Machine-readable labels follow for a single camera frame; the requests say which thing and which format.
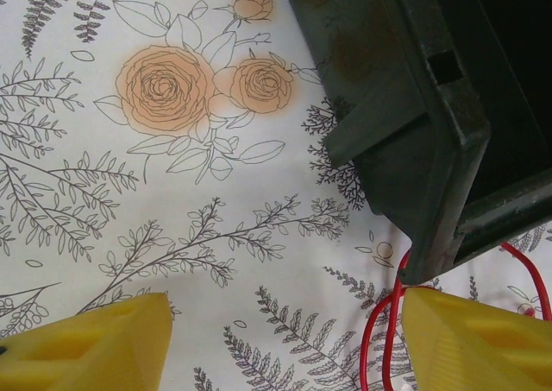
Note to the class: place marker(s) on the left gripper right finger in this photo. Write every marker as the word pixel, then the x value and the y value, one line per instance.
pixel 474 348

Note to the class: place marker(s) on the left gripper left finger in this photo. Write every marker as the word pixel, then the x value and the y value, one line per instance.
pixel 86 352

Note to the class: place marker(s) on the black plastic bin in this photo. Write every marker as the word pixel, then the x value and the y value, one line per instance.
pixel 409 149

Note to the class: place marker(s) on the floral tablecloth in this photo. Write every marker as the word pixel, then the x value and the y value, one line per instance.
pixel 129 192

